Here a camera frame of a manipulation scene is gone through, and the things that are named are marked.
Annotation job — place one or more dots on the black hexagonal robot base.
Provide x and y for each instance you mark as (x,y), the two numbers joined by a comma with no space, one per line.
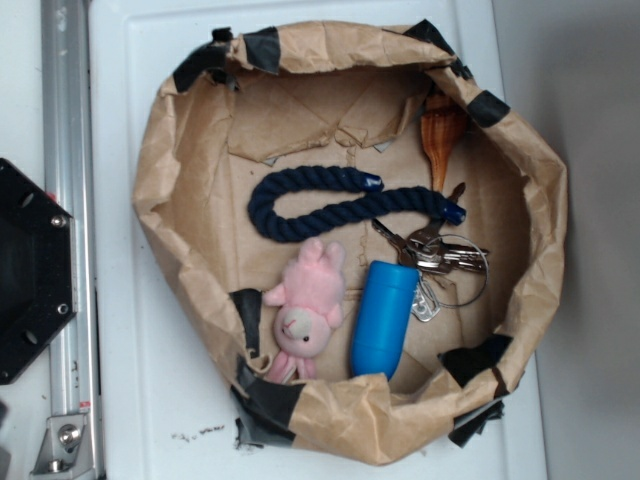
(37,296)

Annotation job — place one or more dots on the brown paper bag bin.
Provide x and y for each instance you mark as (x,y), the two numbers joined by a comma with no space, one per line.
(261,141)

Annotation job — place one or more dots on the pink plush llama toy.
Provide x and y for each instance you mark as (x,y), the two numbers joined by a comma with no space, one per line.
(309,298)

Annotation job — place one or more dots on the bunch of metal keys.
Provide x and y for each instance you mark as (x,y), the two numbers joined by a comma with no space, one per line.
(432,252)

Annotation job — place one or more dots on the blue plastic capsule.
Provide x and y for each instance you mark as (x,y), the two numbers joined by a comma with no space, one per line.
(382,319)

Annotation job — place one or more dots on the orange spiral seashell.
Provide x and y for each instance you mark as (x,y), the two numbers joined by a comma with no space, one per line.
(442,125)

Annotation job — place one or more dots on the white plastic tray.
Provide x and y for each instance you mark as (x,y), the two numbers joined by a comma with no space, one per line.
(167,413)

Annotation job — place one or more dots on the aluminium extrusion rail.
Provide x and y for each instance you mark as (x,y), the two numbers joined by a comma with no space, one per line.
(74,352)

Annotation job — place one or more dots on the metal corner bracket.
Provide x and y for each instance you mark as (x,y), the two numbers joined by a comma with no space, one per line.
(65,450)

